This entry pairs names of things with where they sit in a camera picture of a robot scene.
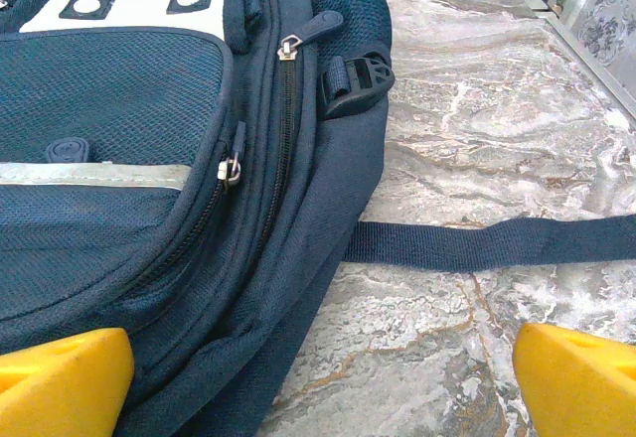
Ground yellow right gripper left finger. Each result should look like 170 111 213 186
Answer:
0 327 136 437

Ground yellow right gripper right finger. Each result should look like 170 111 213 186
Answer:
512 322 636 437

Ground navy blue student backpack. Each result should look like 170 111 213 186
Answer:
0 0 636 437

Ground aluminium side rail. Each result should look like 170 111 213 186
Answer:
521 0 636 121

